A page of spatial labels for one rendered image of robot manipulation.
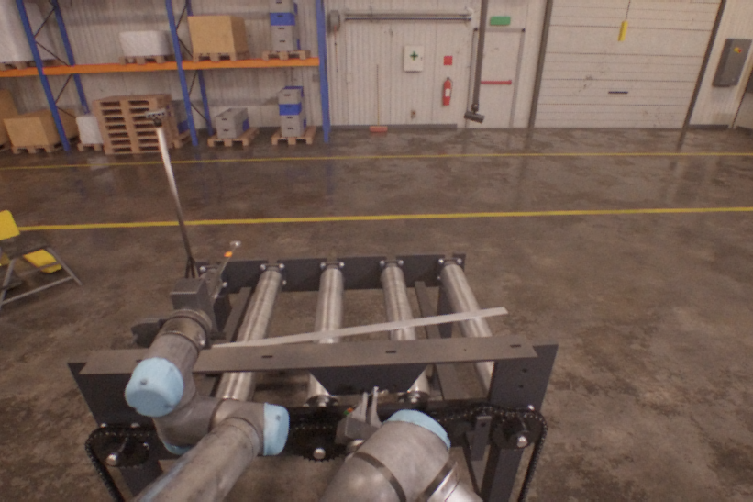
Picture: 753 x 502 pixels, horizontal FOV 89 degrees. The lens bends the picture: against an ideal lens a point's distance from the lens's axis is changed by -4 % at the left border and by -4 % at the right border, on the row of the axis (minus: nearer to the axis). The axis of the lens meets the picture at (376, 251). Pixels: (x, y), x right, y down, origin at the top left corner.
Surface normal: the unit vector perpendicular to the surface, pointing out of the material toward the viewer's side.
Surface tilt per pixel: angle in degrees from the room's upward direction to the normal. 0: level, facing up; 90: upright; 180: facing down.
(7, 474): 0
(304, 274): 90
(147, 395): 91
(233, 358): 0
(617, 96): 90
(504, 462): 90
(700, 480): 0
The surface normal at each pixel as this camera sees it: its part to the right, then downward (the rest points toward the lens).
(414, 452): 0.30, -0.65
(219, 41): 0.06, 0.47
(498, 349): 0.00, -0.88
